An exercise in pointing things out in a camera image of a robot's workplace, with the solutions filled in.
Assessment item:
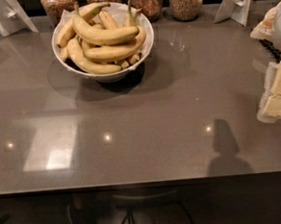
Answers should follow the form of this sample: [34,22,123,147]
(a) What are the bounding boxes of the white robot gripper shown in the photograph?
[250,1,281,123]

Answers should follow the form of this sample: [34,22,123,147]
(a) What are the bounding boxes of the white ceramic bowl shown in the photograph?
[52,2,154,83]

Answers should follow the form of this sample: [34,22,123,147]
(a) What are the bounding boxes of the long front yellow banana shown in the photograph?
[67,38,121,75]

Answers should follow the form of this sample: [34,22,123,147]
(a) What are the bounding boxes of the black mesh mat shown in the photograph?
[259,39,281,62]

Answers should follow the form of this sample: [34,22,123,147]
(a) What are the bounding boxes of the right white paper stand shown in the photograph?
[214,0,253,27]

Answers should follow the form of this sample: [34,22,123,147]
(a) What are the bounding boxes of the white paper stand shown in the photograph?
[0,0,38,37]
[214,0,253,27]

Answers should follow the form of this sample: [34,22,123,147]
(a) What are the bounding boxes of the glass jar pale beans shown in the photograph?
[169,0,203,21]

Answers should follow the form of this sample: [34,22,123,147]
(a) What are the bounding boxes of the glass jar brown cereal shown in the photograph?
[131,0,164,22]

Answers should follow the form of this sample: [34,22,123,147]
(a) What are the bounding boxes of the round stool under table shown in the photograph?
[112,188,194,224]

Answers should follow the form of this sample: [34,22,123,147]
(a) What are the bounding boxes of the glass jar brown grains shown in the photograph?
[40,0,78,25]

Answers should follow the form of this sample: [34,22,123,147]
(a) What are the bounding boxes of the left white paper stand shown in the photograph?
[0,0,38,37]

